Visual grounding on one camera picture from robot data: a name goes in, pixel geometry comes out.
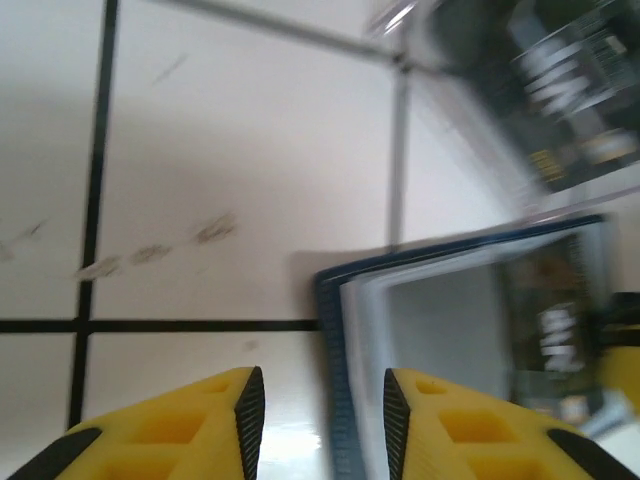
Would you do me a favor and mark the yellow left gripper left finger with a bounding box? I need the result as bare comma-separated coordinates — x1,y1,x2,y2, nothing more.
7,366,266,480

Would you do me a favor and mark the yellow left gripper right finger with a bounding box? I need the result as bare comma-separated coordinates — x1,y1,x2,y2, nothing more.
383,367,636,480

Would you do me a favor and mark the black printed card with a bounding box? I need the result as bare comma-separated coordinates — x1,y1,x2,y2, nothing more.
504,0,640,194

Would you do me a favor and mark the clear acrylic card box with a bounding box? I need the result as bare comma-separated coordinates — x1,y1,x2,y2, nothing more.
362,0,640,226

